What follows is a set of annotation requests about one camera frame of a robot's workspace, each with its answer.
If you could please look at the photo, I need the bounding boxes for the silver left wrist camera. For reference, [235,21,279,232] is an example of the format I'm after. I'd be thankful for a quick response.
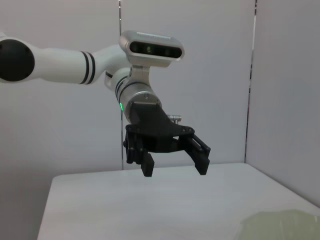
[118,30,186,87]

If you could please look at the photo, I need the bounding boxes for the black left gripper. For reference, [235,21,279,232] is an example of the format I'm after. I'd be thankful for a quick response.
[123,99,212,178]

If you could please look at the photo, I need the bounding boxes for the clear glass fruit plate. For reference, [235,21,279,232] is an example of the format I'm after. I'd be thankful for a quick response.
[238,208,320,240]

